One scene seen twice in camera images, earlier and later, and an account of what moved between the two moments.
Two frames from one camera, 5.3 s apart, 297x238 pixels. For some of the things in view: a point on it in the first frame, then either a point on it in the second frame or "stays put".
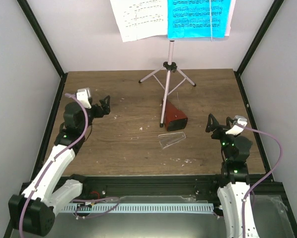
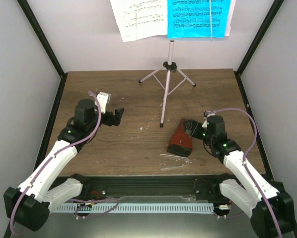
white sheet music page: (139, 19) stays put
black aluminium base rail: (194, 185) stays put
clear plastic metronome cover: (168, 139) → (168, 161)
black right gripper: (215, 124) → (196, 125)
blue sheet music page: (191, 19) stays put
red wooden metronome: (174, 118) → (180, 143)
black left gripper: (106, 108) → (110, 122)
